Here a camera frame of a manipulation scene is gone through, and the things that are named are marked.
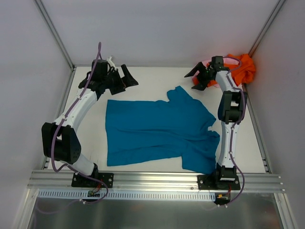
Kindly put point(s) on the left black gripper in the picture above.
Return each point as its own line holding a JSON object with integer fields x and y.
{"x": 120, "y": 81}

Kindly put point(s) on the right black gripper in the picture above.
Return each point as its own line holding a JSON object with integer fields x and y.
{"x": 203, "y": 75}

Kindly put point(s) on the teal blue t shirt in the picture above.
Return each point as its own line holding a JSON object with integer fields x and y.
{"x": 142, "y": 131}

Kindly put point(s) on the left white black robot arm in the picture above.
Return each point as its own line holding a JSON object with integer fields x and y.
{"x": 59, "y": 138}

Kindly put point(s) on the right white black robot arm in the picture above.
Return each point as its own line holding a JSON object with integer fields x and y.
{"x": 231, "y": 112}

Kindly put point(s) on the orange t shirt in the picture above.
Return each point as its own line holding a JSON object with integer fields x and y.
{"x": 242, "y": 68}

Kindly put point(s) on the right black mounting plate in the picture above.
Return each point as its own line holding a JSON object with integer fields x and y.
{"x": 211, "y": 182}

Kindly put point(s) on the black mounting plate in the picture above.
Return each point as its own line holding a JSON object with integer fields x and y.
{"x": 211, "y": 182}
{"x": 106, "y": 180}

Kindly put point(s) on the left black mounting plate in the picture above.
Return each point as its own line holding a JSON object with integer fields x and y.
{"x": 106, "y": 180}

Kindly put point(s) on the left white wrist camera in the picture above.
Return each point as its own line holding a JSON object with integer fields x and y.
{"x": 110, "y": 61}

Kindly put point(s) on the left aluminium corner post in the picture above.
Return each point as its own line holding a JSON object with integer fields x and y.
{"x": 52, "y": 29}

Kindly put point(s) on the aluminium corner post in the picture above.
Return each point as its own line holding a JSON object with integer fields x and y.
{"x": 52, "y": 29}
{"x": 266, "y": 26}

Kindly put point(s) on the right aluminium corner post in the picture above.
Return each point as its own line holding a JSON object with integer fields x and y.
{"x": 266, "y": 26}

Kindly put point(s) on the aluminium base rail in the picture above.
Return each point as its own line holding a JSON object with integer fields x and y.
{"x": 158, "y": 181}

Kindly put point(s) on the white slotted cable duct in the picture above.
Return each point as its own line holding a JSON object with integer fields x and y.
{"x": 126, "y": 195}

